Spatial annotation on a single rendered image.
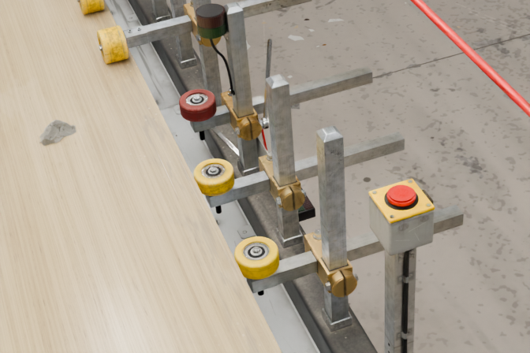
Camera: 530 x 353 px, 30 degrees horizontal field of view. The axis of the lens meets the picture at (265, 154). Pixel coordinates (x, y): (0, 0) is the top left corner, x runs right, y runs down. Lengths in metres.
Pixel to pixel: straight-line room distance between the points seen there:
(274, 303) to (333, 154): 0.54
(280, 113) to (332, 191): 0.25
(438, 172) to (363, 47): 0.81
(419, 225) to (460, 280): 1.60
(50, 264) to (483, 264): 1.57
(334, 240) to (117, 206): 0.44
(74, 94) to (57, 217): 0.41
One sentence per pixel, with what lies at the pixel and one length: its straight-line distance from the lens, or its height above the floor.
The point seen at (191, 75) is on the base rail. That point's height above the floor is 0.70.
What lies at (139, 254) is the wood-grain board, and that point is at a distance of 1.83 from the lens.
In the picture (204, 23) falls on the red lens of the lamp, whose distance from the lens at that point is 2.00.
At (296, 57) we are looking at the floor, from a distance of 3.93.
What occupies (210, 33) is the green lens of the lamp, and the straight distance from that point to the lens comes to 2.01.
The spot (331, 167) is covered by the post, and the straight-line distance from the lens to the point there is 1.65.
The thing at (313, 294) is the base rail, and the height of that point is 0.70.
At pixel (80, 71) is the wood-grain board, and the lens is 2.34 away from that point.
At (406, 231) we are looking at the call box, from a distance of 1.40.
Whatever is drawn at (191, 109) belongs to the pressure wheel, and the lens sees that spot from 2.14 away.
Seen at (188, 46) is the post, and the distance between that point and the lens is 2.63.
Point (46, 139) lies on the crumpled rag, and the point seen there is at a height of 0.91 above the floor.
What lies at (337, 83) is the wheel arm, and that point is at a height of 0.86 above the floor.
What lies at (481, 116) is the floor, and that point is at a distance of 3.61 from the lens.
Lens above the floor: 2.15
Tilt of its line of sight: 39 degrees down
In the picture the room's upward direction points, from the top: 5 degrees counter-clockwise
